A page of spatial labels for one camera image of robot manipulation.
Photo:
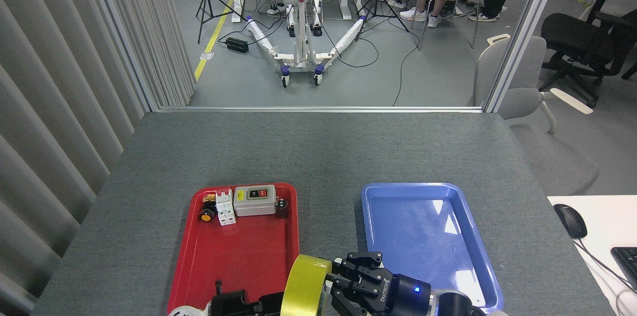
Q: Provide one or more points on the dark round knob switch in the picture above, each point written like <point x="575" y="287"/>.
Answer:
<point x="282" y="209"/>

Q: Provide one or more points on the white power strip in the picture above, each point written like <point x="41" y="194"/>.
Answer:
<point x="276" y="9"/>

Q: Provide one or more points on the silver frame post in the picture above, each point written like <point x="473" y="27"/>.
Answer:
<point x="527" y="32"/>

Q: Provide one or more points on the red plastic tray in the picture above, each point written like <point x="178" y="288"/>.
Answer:
<point x="244" y="256"/>

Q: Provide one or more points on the white desk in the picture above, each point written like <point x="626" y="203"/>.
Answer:
<point x="609" y="221"/>

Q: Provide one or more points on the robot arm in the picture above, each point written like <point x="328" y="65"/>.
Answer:
<point x="455" y="306"/>

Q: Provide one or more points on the black power adapter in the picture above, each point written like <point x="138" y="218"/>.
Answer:
<point x="237" y="45"/>

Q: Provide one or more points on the white circuit breaker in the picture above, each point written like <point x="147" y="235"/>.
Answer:
<point x="226" y="209"/>

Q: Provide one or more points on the silver frame rail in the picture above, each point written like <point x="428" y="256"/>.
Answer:
<point x="318" y="109"/>

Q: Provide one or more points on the black computer mouse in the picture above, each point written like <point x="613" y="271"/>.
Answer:
<point x="571" y="220"/>

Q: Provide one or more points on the small yellow brown component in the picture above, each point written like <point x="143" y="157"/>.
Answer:
<point x="209" y="198"/>

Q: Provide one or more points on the orange push button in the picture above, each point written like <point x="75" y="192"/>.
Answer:
<point x="206" y="215"/>

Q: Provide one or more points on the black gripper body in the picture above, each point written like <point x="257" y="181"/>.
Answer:
<point x="231" y="305"/>
<point x="405" y="298"/>

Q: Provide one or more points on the white wheeled stand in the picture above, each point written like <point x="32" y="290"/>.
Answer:
<point x="301" y="47"/>

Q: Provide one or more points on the grey push button switch box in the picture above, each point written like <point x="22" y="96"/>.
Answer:
<point x="254" y="203"/>

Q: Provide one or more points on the black office chair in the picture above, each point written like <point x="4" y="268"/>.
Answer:
<point x="572" y="37"/>

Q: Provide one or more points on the black keyboard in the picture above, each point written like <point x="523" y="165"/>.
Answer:
<point x="628" y="263"/>

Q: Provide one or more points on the grey office chair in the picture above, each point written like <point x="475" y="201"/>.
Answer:
<point x="517" y="102"/>

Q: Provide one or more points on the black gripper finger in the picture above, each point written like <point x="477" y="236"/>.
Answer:
<point x="363" y="266"/>
<point x="356" y="298"/>
<point x="271" y="303"/>

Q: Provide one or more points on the blue plastic tray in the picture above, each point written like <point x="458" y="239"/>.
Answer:
<point x="433" y="236"/>

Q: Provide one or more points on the yellow tape roll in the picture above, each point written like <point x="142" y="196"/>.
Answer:
<point x="303" y="286"/>

